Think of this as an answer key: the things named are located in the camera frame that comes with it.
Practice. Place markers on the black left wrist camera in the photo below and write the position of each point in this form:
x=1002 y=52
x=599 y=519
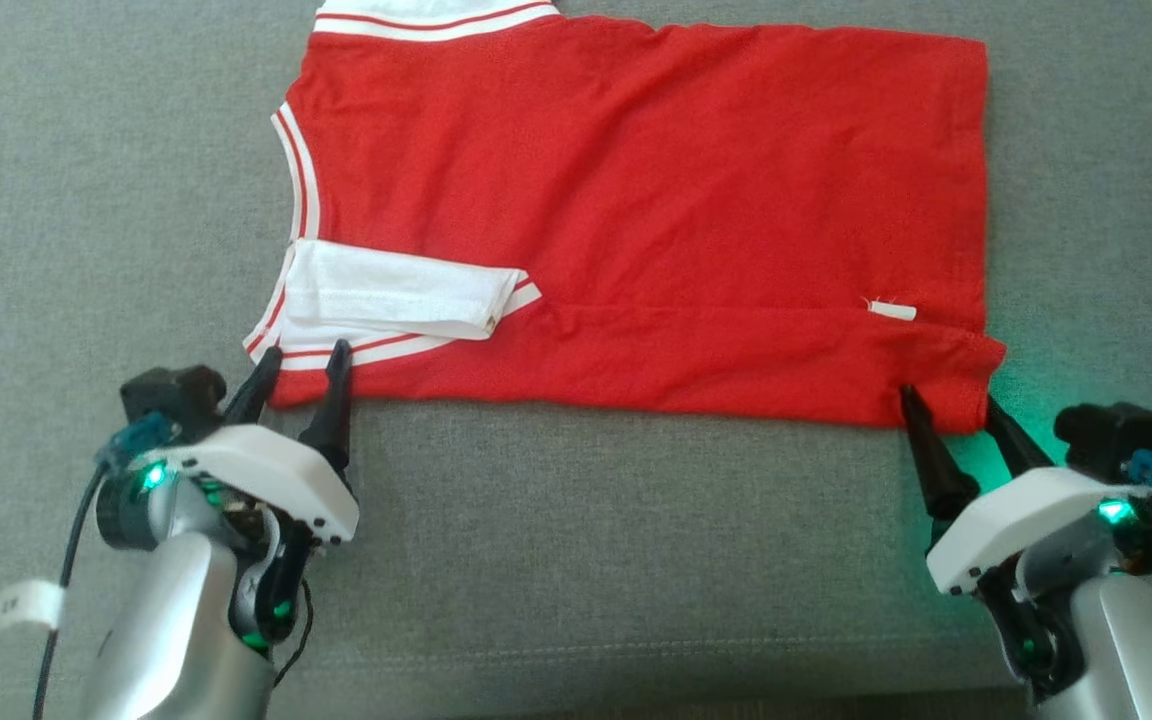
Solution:
x=171 y=395

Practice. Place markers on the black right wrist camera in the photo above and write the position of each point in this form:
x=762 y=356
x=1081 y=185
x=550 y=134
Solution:
x=1111 y=435

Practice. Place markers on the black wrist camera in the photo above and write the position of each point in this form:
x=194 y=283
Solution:
x=1111 y=435
x=171 y=395

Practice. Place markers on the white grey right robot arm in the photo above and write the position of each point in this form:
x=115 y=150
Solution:
x=1136 y=640

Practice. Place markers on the red shirt with white stripes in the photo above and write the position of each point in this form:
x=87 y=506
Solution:
x=636 y=200

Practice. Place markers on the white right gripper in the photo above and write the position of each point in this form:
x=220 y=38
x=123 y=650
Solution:
x=1016 y=520

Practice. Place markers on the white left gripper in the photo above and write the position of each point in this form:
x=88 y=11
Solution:
x=276 y=475

